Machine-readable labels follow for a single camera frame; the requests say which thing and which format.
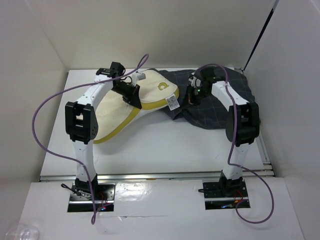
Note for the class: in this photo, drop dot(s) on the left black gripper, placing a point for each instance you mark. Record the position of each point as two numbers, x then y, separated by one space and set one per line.
134 100

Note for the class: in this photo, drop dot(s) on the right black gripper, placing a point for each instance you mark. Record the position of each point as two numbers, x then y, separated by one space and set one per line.
190 99

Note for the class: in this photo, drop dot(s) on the dark grey plaid pillowcase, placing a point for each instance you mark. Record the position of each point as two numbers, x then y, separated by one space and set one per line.
210 114

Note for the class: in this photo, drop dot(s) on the cream yellow pillow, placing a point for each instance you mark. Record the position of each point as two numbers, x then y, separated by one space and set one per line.
113 114

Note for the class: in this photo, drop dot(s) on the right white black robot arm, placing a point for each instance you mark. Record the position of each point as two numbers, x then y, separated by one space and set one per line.
242 124

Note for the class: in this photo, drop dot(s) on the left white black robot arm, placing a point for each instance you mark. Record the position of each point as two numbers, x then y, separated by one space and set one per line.
81 123

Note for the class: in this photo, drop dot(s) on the clear plastic object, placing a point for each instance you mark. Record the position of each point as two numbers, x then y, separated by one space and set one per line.
22 231

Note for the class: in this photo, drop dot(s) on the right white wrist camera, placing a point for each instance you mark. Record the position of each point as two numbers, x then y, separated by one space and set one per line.
194 81

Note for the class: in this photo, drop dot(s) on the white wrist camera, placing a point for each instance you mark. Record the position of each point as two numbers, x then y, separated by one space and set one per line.
194 81
137 76

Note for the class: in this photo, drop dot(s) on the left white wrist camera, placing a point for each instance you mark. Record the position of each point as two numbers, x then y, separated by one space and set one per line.
137 76

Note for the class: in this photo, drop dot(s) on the aluminium rail front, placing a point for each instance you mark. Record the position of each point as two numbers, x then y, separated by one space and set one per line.
156 176

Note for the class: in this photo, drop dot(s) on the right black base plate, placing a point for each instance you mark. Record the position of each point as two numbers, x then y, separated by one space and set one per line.
214 190

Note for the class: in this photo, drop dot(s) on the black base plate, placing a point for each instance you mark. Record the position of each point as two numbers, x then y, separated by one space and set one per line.
214 190
103 193

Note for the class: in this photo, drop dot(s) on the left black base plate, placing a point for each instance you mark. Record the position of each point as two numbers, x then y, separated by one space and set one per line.
103 193

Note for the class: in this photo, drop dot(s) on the dark vertical frame pole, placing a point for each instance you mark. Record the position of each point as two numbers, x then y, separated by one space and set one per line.
261 33

